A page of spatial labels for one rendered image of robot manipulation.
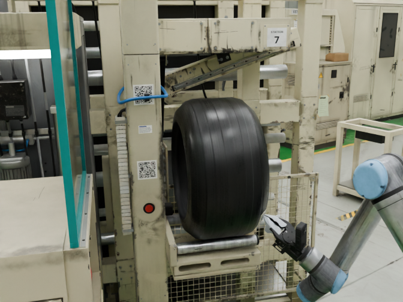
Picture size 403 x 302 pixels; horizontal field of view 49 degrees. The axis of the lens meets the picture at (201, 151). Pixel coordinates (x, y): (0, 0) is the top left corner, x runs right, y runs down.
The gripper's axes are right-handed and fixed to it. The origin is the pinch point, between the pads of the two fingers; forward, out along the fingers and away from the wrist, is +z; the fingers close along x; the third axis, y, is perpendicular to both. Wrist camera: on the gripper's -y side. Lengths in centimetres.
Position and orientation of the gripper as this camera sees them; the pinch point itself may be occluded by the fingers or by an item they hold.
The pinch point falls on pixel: (267, 216)
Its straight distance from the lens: 173.1
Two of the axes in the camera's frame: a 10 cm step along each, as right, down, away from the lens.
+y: -3.0, 5.6, 7.8
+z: -7.5, -6.4, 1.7
